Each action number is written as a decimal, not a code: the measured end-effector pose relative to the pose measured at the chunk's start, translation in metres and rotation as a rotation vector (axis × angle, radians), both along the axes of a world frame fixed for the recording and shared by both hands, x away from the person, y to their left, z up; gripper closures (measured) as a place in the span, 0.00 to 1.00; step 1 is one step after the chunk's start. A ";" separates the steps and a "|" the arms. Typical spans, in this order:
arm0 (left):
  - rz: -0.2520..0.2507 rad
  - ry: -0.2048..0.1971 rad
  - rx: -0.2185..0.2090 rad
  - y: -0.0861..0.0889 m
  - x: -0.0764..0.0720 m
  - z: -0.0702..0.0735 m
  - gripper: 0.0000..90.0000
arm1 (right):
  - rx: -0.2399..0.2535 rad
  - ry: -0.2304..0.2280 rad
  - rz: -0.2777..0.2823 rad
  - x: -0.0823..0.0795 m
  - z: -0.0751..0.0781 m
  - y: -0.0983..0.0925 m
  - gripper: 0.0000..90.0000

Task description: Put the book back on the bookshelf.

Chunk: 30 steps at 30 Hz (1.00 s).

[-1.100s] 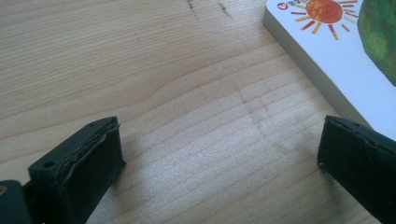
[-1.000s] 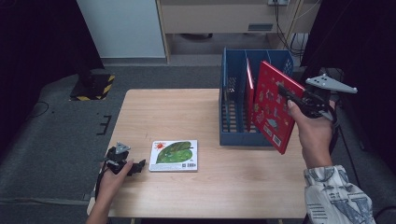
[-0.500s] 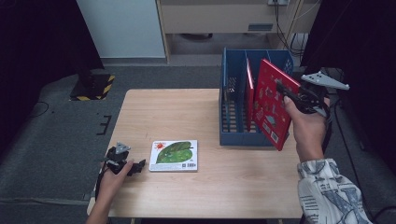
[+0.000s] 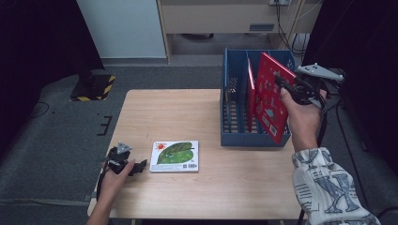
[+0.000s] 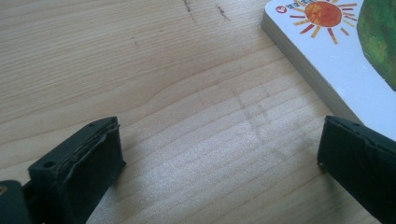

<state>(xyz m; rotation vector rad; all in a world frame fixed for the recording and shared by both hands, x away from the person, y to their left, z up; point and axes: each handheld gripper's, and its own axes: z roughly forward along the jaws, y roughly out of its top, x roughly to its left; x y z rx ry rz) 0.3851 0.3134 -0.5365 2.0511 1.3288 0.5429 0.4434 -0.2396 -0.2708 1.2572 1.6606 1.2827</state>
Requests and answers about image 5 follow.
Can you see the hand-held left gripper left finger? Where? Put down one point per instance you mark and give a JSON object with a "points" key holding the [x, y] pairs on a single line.
{"points": [[81, 174]]}

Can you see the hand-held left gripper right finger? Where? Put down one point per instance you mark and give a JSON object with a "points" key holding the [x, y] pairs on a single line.
{"points": [[361, 165]]}

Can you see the white board book green leaf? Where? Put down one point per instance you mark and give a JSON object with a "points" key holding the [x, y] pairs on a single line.
{"points": [[342, 62]]}

